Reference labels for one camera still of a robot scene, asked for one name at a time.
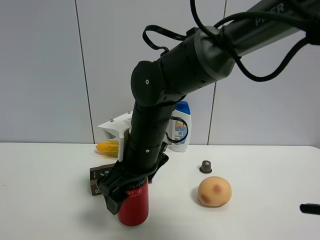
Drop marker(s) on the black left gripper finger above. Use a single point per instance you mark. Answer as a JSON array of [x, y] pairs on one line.
[[114, 198]]

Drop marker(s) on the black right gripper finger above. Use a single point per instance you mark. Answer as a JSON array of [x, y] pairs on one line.
[[150, 177]]

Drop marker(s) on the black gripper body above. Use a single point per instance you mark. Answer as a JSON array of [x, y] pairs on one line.
[[144, 159]]

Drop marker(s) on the red soda can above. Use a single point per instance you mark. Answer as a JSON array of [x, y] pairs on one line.
[[135, 209]]

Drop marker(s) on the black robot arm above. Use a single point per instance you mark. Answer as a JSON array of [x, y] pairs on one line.
[[204, 55]]

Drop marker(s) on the black object at right edge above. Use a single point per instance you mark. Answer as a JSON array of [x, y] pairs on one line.
[[310, 208]]

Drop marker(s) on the brown coffee capsule box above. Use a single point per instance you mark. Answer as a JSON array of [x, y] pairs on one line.
[[95, 175]]

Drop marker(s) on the toy corn cob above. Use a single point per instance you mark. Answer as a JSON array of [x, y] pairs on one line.
[[109, 148]]

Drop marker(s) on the white blue shampoo bottle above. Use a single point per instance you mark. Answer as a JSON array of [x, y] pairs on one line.
[[180, 127]]

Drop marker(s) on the brown coffee capsule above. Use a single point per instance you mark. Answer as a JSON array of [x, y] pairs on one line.
[[206, 167]]

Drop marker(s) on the toy peach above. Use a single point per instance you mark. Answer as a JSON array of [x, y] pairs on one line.
[[214, 191]]

